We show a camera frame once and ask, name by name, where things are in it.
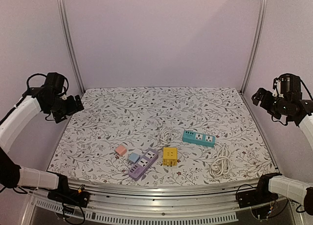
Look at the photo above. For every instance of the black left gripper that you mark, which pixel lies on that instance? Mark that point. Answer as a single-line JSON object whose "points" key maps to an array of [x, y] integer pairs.
{"points": [[73, 107]]}

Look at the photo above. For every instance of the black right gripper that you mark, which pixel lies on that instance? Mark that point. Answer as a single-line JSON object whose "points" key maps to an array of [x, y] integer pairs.
{"points": [[261, 98]]}

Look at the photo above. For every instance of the pink charger plug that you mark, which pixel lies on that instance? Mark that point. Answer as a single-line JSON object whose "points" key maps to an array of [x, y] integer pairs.
{"points": [[121, 150]]}

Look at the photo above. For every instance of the blue charger plug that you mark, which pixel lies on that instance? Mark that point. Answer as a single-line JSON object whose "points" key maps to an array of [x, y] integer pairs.
{"points": [[133, 158]]}

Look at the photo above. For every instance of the yellow cube socket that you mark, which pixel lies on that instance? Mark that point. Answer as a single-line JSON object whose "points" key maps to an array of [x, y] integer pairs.
{"points": [[170, 156]]}

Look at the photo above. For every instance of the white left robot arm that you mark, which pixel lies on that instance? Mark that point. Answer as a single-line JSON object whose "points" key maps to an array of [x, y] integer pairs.
{"points": [[21, 139]]}

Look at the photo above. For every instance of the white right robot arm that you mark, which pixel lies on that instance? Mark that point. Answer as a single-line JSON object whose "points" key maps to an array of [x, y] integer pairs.
{"points": [[290, 137]]}

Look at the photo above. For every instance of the floral table mat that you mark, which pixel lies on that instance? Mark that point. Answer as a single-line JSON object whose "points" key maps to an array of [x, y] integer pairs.
{"points": [[154, 118]]}

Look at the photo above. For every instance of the teal power strip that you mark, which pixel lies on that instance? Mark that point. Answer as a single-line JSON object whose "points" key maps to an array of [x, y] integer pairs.
{"points": [[198, 138]]}

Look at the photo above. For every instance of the purple power strip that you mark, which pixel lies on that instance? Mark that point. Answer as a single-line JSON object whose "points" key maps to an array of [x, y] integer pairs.
{"points": [[143, 164]]}

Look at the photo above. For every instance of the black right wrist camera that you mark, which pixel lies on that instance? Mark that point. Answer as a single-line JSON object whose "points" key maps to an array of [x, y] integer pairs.
{"points": [[286, 84]]}

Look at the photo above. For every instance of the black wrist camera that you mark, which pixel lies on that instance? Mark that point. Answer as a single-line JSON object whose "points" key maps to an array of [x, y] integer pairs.
{"points": [[55, 80], [286, 84]]}

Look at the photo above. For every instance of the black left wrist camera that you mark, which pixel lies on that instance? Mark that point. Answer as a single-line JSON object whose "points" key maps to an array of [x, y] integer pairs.
{"points": [[55, 80]]}

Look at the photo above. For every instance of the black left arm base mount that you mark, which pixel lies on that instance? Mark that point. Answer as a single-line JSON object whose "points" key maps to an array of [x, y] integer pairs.
{"points": [[77, 197]]}

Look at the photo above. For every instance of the right aluminium frame post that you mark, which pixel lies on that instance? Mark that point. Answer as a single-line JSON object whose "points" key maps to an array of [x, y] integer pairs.
{"points": [[255, 45]]}

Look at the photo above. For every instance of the aluminium frame post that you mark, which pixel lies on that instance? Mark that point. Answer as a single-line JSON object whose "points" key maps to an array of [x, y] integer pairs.
{"points": [[255, 45], [69, 44]]}

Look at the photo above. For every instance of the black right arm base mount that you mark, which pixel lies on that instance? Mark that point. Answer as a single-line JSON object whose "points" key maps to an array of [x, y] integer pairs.
{"points": [[247, 195]]}

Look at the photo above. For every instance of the aluminium front rail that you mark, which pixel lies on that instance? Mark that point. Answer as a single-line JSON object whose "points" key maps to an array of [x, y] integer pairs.
{"points": [[211, 204]]}

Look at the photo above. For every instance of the left aluminium frame post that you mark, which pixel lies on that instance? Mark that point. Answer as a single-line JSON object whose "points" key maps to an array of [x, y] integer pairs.
{"points": [[69, 44]]}

